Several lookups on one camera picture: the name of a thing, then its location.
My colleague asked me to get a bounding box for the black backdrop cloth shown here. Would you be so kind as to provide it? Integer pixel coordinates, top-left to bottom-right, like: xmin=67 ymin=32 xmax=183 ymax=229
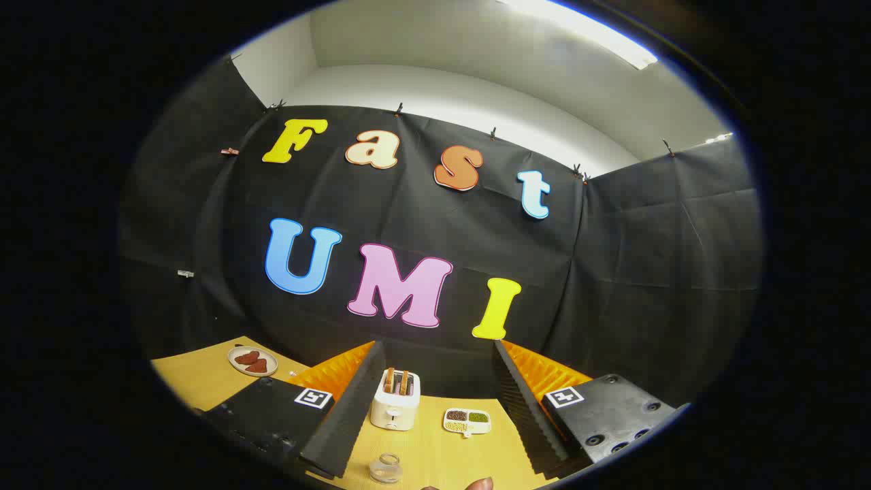
xmin=119 ymin=58 xmax=763 ymax=409

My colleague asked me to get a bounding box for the wooden table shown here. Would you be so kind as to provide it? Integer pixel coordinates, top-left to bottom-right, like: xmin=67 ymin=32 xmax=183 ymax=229
xmin=151 ymin=336 xmax=565 ymax=490

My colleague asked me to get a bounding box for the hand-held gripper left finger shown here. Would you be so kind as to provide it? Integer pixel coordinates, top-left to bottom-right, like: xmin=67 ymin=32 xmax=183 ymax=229
xmin=204 ymin=340 xmax=387 ymax=479

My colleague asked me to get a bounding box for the clear plastic juice bottle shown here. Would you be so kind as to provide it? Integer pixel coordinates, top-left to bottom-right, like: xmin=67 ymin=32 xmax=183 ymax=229
xmin=369 ymin=453 xmax=404 ymax=484

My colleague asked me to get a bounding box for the white toaster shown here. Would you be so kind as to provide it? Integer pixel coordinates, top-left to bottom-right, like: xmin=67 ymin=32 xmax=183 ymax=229
xmin=370 ymin=367 xmax=421 ymax=431

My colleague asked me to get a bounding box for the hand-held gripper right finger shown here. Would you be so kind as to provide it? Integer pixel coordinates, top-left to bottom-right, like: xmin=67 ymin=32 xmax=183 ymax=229
xmin=491 ymin=339 xmax=681 ymax=480

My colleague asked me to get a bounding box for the white divided grain tray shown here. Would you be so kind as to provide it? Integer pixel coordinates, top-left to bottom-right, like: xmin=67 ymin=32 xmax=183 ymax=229
xmin=443 ymin=407 xmax=492 ymax=438

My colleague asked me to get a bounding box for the white round plate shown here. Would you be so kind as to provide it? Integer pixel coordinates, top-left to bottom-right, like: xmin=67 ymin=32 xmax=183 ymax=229
xmin=227 ymin=346 xmax=279 ymax=378

